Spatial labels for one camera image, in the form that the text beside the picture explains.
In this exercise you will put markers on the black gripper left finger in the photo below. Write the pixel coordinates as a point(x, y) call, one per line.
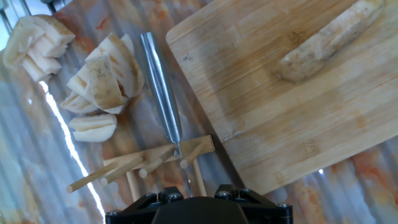
point(130, 216)

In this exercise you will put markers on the small pale lotus root piece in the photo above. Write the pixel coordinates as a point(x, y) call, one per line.
point(127, 42)

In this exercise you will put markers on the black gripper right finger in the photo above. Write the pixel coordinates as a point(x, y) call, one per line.
point(267, 214)

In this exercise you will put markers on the bamboo cutting board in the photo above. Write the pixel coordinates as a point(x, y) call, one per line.
point(280, 124)

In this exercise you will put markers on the wooden peg dish rack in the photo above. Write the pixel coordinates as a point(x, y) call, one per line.
point(202, 144)

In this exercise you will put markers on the marble pattern plastic mat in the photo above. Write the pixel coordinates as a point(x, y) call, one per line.
point(46, 155)

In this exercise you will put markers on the steel cleaver knife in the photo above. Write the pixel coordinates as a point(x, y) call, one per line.
point(161, 87)

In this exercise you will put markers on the pale lotus root wedge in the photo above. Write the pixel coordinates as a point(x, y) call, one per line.
point(77, 104)

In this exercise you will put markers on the long lotus root strip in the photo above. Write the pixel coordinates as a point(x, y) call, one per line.
point(326, 40)

